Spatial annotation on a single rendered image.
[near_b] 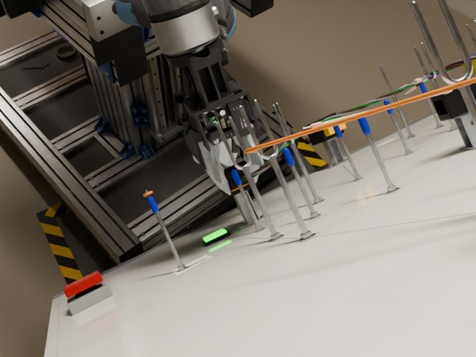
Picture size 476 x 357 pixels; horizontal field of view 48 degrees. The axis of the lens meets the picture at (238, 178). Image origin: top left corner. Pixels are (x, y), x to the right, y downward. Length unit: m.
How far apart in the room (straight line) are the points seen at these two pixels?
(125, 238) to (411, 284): 1.60
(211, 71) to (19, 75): 2.01
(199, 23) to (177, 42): 0.03
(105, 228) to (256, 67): 1.28
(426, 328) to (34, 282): 1.94
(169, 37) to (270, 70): 2.14
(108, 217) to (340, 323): 1.66
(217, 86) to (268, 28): 2.42
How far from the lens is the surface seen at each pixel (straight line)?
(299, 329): 0.30
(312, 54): 2.89
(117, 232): 1.87
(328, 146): 1.09
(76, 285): 0.73
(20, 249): 2.22
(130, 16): 1.05
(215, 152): 0.72
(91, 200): 1.98
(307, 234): 0.51
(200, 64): 0.62
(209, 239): 0.77
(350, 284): 0.34
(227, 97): 0.64
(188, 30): 0.63
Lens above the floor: 1.76
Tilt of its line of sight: 51 degrees down
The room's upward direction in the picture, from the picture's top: straight up
